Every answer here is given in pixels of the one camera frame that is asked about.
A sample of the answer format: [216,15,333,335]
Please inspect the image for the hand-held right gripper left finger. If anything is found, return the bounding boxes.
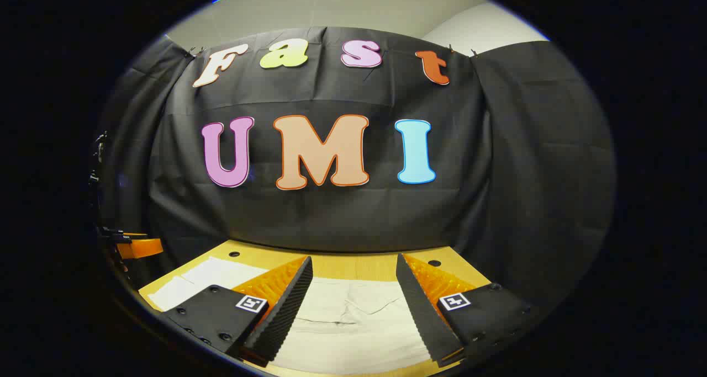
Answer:
[160,256,314,367]

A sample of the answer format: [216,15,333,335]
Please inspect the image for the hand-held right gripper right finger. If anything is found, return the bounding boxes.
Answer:
[396,253,534,367]

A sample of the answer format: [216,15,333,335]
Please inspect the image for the white jeans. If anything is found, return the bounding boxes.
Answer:
[148,257,437,375]

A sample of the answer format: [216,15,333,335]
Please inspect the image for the black backdrop cloth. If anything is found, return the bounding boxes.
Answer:
[97,26,616,306]

